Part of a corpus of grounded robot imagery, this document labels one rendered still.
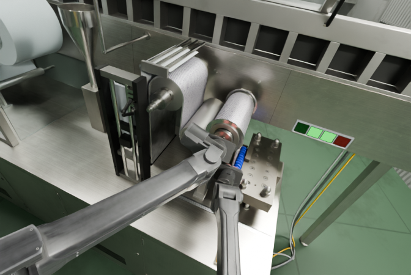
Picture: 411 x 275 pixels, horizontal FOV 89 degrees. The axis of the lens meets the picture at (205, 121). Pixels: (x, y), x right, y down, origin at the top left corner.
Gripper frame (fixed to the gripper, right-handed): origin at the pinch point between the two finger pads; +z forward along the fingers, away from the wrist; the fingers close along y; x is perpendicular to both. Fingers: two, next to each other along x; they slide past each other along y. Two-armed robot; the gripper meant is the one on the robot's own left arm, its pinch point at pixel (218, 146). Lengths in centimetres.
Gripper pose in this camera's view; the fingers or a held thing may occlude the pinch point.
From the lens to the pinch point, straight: 76.1
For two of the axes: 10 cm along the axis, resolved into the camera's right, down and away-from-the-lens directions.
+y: 9.2, 3.8, -1.2
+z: 1.0, 0.7, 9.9
